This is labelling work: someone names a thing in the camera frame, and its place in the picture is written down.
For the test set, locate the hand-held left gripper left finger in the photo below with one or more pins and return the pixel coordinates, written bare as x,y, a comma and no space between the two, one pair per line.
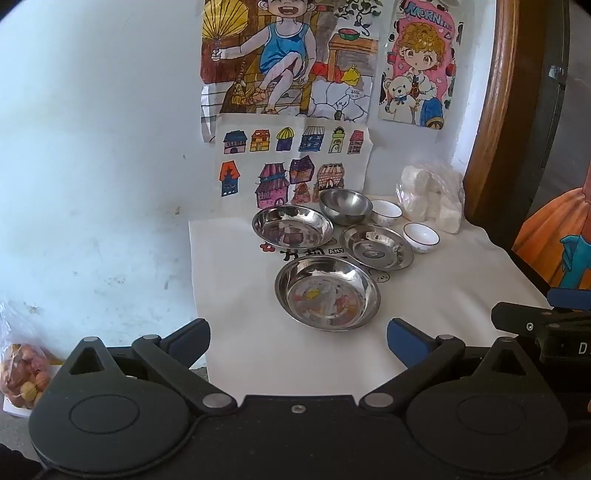
191,339

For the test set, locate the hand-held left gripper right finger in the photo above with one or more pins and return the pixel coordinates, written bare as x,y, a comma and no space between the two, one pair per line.
406,341

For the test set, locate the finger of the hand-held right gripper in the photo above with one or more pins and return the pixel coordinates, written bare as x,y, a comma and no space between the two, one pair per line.
517,317
570,299

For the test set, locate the large stainless steel plate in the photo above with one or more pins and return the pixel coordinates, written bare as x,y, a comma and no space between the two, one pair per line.
323,295

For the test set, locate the white ceramic bowl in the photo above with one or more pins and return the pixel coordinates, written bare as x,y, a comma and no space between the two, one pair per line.
420,237
387,211

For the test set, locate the stainless steel bowl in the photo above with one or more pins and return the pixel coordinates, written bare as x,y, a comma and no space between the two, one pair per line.
346,205

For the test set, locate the white printed cloth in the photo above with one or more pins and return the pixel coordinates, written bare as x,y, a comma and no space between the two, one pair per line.
231,286

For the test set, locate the plastic bag of white rolls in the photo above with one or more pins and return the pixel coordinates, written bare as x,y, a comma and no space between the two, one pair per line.
429,198

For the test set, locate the plastic bag of snacks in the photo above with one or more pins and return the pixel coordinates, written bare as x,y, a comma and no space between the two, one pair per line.
23,374

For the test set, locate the colourful houses drawing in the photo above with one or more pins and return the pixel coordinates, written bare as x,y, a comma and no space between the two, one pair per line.
277,157

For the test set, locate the girl with teddy bear drawing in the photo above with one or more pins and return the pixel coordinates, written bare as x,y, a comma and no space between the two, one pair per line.
415,69

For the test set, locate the boy with fan drawing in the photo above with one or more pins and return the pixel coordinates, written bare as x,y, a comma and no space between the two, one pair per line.
277,55

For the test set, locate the curved wooden frame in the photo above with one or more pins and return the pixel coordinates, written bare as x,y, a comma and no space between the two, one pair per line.
496,115

